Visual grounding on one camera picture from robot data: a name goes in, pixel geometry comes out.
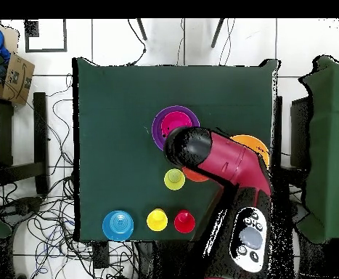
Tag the purple bowl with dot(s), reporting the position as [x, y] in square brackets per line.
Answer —
[157, 128]

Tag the small red-orange bowl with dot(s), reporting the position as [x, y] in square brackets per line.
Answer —
[193, 176]

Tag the small pink bowl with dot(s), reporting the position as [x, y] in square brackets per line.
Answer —
[173, 120]

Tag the red cup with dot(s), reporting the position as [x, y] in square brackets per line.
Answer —
[184, 222]

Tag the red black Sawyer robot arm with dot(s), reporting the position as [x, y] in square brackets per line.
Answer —
[230, 162]

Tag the pale yellow translucent cup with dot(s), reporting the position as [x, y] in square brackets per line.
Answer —
[174, 179]

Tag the yellow stepped cup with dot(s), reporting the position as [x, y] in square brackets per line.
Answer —
[157, 220]

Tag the dark green table cloth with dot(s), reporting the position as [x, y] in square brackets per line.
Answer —
[172, 87]

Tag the large orange bowl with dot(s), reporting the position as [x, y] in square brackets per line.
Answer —
[253, 144]

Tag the small light blue bowl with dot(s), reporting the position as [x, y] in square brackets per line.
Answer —
[117, 225]

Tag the black tripod leg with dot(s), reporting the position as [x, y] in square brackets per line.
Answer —
[141, 29]
[217, 32]

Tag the black tripod base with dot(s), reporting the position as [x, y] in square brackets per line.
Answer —
[21, 207]

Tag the cardboard box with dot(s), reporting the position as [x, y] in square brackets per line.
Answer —
[18, 78]

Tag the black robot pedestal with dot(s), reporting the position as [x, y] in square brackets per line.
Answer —
[172, 258]

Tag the black metal frame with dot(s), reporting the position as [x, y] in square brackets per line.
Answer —
[40, 130]
[299, 130]

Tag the black square floor frame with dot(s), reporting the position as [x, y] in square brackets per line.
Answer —
[45, 51]

